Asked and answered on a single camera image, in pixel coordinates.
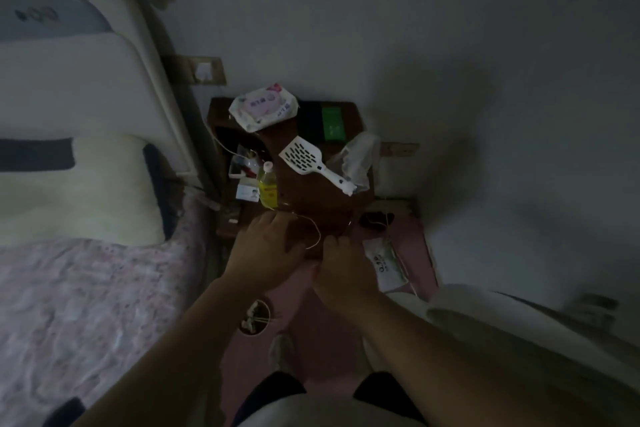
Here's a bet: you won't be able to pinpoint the person's left hand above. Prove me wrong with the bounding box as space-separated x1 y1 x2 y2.
222 211 311 292

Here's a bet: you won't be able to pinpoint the person's right hand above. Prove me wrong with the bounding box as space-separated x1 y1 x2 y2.
311 234 383 315

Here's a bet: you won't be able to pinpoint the white slotted litter scoop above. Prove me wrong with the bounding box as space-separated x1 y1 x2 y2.
278 135 359 197

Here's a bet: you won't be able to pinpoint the clear plastic bag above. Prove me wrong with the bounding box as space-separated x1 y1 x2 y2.
325 131 382 192

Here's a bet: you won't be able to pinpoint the person's left forearm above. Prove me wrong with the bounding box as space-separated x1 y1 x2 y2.
75 276 271 427

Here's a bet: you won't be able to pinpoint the person's right forearm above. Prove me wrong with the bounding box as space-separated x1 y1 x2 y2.
349 286 640 427

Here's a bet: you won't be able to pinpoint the black box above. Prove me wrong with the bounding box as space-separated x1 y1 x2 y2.
297 102 326 142

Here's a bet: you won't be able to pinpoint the green box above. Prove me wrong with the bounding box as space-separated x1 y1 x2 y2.
321 106 346 143

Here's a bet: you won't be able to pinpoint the black round object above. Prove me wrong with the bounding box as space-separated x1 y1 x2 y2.
359 211 396 230

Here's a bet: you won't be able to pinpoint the yellow bottle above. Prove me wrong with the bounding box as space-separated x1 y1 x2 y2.
257 161 279 211

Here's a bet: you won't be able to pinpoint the small yellow bowl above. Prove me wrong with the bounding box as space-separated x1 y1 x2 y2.
239 297 273 338

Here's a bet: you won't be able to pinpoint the pink foam floor mat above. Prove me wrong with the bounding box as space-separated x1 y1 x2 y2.
219 211 441 427

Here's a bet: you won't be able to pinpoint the dark wooden nightstand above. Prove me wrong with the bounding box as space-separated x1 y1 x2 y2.
207 97 376 262

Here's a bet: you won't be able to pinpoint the white sneaker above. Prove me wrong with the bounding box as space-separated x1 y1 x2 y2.
269 334 296 372

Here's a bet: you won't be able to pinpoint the black shorts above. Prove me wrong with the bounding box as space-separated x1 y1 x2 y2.
232 370 429 427

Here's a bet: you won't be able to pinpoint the white pink wet wipes pack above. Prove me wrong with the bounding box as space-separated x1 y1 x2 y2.
229 82 300 133

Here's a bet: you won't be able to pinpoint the white shirt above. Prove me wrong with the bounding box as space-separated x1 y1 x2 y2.
239 391 426 427

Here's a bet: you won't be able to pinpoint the white standing fan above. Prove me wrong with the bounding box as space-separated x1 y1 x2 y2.
365 284 640 392

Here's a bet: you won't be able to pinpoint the cream pillow with dark patch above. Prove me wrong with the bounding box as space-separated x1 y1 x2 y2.
0 133 176 248

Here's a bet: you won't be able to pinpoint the mattress with pink floral sheet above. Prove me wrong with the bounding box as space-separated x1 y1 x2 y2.
0 201 206 427

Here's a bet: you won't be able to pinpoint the beige cable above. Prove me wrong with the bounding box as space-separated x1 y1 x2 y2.
275 209 321 250

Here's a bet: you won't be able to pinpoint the white cable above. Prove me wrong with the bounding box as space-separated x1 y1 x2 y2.
202 81 251 160

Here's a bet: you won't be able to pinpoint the wall socket with white charger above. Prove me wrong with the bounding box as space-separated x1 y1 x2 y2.
172 55 227 87

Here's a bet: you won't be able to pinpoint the white bed frame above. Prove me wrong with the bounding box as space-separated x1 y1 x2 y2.
0 0 201 252

